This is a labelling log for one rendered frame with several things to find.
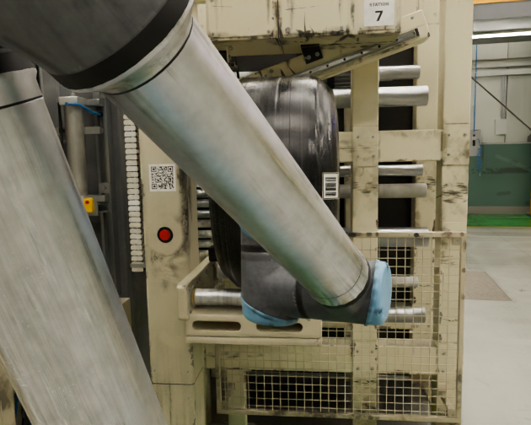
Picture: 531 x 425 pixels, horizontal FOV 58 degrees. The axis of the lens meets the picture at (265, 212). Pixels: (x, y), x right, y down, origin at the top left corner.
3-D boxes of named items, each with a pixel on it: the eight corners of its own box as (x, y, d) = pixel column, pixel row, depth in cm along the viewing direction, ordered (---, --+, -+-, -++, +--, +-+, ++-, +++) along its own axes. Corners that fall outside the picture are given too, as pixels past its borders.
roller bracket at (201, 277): (177, 321, 125) (175, 284, 124) (211, 281, 164) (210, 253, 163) (190, 321, 125) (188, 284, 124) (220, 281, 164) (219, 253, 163)
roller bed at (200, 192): (183, 260, 176) (179, 178, 172) (194, 251, 190) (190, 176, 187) (237, 260, 174) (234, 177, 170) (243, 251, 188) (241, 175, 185)
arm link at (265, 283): (295, 333, 69) (293, 246, 69) (228, 325, 75) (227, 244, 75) (321, 320, 77) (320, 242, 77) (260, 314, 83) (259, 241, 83)
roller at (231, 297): (190, 287, 128) (194, 288, 133) (189, 304, 128) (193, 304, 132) (321, 288, 125) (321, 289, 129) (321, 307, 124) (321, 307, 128)
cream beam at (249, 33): (206, 41, 152) (204, -7, 150) (222, 57, 177) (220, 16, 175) (402, 32, 146) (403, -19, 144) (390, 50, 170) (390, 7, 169)
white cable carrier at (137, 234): (131, 271, 138) (122, 102, 132) (137, 267, 143) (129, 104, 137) (146, 271, 138) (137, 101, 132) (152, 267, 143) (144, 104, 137)
